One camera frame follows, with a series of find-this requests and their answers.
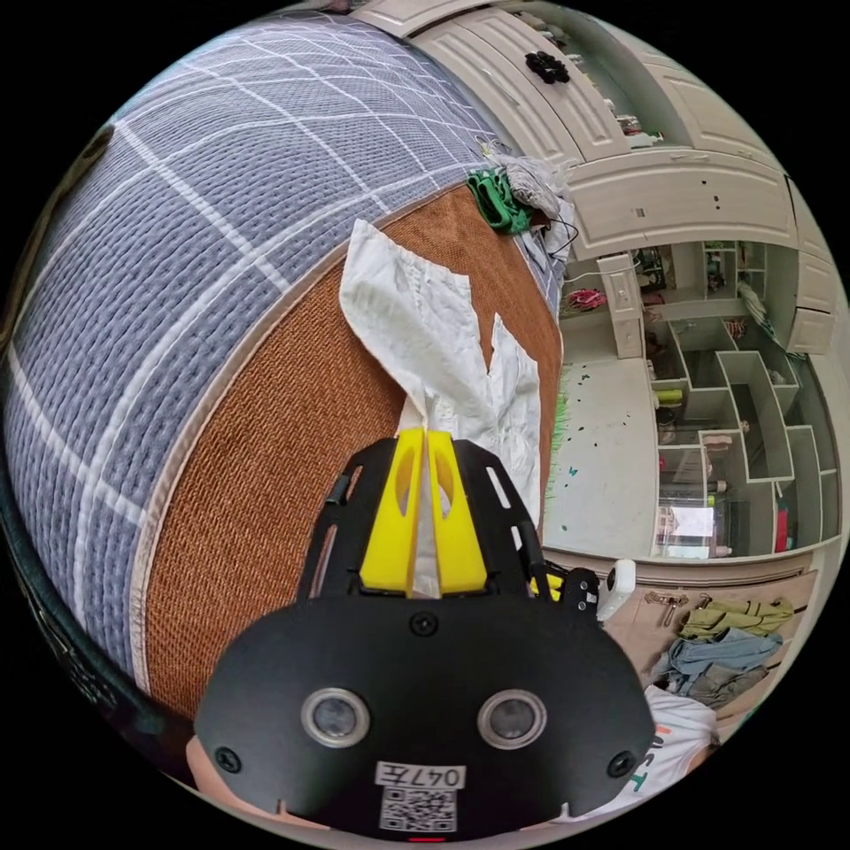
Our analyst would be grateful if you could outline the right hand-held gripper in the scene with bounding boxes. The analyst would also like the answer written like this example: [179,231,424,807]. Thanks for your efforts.
[529,560,601,621]

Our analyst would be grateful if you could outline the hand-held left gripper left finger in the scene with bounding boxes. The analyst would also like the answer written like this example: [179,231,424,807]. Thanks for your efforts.
[360,429,424,593]

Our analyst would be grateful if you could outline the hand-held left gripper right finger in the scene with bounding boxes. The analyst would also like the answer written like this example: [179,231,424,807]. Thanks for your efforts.
[426,429,490,596]

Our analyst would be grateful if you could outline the white shorts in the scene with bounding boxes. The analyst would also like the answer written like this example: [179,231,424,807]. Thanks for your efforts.
[338,218,543,596]

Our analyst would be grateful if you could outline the person's left hand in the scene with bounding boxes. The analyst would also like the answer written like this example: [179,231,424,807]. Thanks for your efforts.
[185,732,283,816]

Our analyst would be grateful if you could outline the pile of clothes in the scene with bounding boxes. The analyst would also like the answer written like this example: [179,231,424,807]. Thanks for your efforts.
[466,153,575,236]
[653,594,798,709]

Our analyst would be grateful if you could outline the person's body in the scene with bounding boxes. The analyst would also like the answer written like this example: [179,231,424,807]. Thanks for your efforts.
[549,684,723,826]

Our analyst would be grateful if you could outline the white open shelf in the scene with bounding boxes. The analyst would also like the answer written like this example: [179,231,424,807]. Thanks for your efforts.
[636,238,846,560]

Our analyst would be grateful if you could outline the small white cabinet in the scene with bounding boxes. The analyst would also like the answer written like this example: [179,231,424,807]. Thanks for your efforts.
[596,254,646,360]

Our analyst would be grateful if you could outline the bed with checked quilt and mat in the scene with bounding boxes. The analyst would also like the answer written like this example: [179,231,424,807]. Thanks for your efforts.
[0,12,568,726]

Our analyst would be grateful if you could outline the white cupboard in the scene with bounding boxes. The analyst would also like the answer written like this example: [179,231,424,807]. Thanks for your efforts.
[352,0,839,357]

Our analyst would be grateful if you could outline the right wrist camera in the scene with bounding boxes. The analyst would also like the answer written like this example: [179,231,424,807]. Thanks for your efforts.
[596,558,638,623]

